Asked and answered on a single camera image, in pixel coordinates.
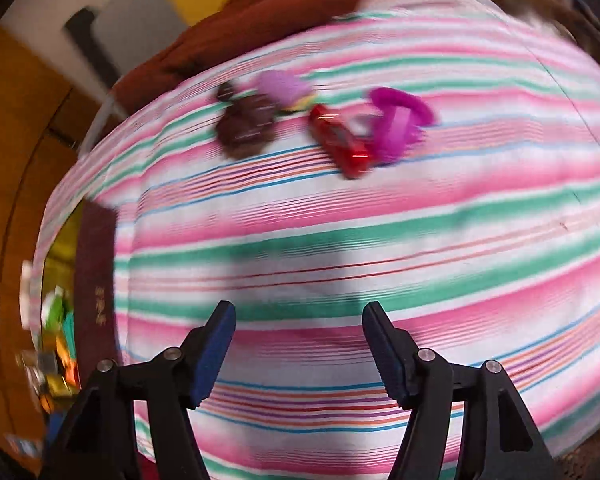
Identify lilac round item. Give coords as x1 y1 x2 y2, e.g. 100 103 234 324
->
257 70 314 112

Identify rust brown cushion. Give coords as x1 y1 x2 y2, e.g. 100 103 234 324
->
110 0 368 111

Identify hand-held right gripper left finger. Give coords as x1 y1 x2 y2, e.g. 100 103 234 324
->
40 300 237 480

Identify magenta plastic hair clip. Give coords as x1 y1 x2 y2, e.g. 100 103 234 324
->
362 87 436 163

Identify pink green striped blanket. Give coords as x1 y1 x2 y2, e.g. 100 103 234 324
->
30 0 600 480

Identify dark brown lumpy item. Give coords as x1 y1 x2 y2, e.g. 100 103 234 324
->
215 82 278 158

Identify wooden wardrobe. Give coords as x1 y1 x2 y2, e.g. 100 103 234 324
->
0 25 88 461

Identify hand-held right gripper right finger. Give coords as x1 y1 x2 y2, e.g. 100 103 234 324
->
362 301 553 480

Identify gold shallow box maroon sides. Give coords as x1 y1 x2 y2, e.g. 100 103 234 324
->
40 202 120 391

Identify grey chair back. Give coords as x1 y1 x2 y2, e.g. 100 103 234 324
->
95 0 181 78

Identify red toy car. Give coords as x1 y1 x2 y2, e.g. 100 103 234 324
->
308 104 376 179

